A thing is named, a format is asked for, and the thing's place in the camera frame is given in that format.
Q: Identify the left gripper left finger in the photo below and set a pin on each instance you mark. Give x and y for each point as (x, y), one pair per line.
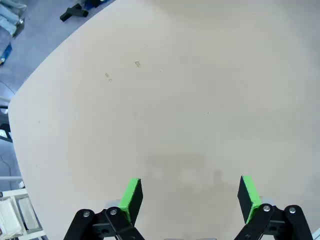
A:
(130, 197)

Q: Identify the black stand base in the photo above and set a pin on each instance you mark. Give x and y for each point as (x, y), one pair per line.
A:
(73, 12)

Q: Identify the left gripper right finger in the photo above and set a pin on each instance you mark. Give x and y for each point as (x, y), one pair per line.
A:
(250, 197)

